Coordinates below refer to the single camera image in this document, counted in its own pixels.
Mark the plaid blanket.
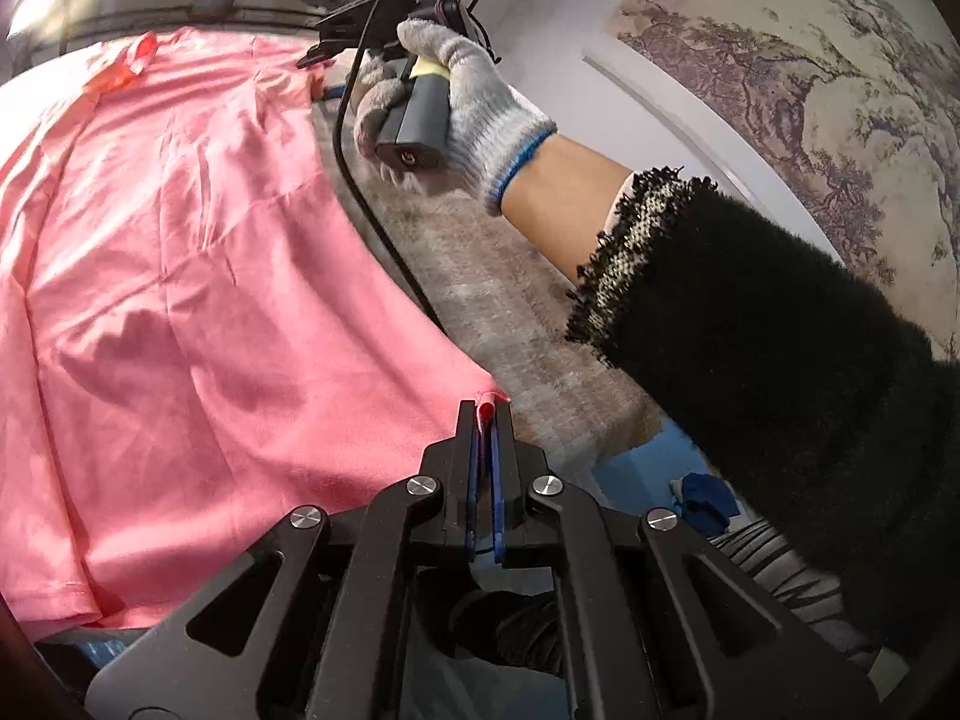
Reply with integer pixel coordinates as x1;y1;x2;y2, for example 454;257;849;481
311;79;665;470

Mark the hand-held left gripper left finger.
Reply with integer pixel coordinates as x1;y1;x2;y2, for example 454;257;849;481
84;401;488;720

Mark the person's striped clothing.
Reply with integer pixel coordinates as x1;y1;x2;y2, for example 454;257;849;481
712;517;875;653

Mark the pink T-shirt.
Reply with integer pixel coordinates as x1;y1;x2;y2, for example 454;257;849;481
0;26;511;631

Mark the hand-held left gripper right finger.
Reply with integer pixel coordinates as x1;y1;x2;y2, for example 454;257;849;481
487;397;880;720

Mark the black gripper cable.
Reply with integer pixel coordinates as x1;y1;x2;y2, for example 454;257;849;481
334;0;451;338

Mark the person's right hand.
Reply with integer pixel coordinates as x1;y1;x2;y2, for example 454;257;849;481
352;19;560;217

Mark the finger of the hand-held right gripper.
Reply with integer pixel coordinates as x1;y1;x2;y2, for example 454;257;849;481
296;0;412;70

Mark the landscape wall painting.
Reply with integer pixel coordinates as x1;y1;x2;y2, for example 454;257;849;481
604;0;960;361

